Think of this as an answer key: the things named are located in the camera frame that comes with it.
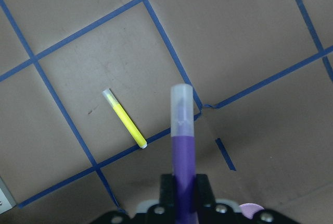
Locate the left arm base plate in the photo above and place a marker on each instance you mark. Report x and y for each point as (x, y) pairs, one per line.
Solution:
(7, 200)

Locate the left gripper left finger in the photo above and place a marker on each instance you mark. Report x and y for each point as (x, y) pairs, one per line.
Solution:
(167, 192)

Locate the yellow pen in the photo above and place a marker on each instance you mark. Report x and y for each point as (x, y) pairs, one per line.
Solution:
(124, 117)

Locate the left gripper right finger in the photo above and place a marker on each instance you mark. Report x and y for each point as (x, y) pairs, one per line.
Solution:
(204, 196)

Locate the pink mesh cup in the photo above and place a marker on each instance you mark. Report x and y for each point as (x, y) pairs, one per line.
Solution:
(250, 209)

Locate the purple pen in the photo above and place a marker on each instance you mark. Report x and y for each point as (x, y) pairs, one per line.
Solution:
(183, 149)

